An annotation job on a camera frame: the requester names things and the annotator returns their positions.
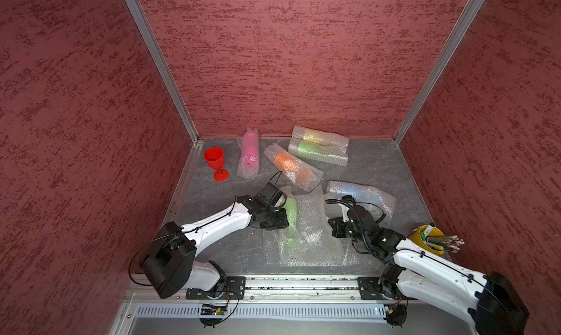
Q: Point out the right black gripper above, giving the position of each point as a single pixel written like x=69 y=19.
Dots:
x=337 y=230

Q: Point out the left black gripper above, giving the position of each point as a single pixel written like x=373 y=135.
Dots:
x=280 y=223

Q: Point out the pink glass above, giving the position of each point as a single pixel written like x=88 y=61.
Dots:
x=248 y=165

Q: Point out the orange glass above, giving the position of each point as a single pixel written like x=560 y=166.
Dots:
x=299 y=173

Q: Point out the clear bubble wrap sheet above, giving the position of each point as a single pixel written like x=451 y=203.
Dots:
x=312 y=216
x=318 y=248

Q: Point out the red wine glass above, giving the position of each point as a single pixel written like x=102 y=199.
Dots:
x=214 y=157

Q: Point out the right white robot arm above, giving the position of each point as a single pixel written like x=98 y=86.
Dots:
x=487 y=302

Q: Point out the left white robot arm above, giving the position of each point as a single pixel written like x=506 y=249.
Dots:
x=171 y=264

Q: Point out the blue glass in bubble wrap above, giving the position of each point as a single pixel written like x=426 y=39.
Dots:
x=375 y=200

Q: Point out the light green glass in bubble wrap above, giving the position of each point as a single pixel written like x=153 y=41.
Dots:
x=334 y=155

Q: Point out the yellow glass in bubble wrap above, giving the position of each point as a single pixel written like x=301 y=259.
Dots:
x=320 y=137

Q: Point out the yellow cup with pens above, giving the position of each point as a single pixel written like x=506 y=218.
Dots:
x=433 y=240

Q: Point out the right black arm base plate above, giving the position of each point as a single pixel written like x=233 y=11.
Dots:
x=377 y=289

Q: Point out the aluminium front rail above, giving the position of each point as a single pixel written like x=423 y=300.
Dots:
x=330 y=289

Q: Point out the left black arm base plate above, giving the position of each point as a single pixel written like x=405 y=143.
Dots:
x=226 y=288

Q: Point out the white perforated cable duct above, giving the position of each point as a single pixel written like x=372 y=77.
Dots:
x=345 y=312

